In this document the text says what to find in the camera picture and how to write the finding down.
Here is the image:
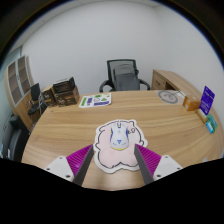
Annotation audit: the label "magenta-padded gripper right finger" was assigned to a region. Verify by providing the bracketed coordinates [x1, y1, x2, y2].
[133, 143, 184, 185]

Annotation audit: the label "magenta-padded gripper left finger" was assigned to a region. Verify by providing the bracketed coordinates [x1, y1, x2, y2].
[43, 143, 95, 187]

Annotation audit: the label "white computer mouse blue accents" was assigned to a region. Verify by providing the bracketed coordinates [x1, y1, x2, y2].
[109, 121, 130, 152]

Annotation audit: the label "pink pig-shaped mouse pad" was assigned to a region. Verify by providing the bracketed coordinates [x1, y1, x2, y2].
[92, 118, 149, 175]

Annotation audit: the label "blue packet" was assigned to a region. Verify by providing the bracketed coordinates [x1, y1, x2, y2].
[205, 120, 214, 134]

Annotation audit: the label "green packet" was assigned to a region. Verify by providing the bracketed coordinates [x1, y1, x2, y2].
[205, 113, 219, 133]

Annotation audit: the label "orange-brown cardboard box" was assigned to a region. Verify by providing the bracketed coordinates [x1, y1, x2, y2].
[182, 95, 202, 112]

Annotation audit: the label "dark brown cardboard box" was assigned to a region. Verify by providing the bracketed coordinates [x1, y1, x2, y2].
[41, 85, 58, 108]

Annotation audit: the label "small black office chair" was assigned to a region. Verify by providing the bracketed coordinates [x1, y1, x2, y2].
[27, 82, 48, 116]

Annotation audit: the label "white printed leaflet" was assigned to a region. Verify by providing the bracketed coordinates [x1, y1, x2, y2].
[78, 92, 113, 109]

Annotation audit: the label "purple card package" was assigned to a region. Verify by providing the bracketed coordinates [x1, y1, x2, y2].
[199, 85, 216, 116]

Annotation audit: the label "black box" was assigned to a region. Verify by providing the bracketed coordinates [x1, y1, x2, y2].
[52, 76, 76, 94]

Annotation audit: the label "wooden side desk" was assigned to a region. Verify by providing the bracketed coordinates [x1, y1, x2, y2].
[151, 68, 204, 101]

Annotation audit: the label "grey backpack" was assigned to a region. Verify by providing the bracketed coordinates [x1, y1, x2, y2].
[113, 63, 141, 92]

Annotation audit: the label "black mesh office chair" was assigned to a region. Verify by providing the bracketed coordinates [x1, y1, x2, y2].
[98, 58, 152, 93]

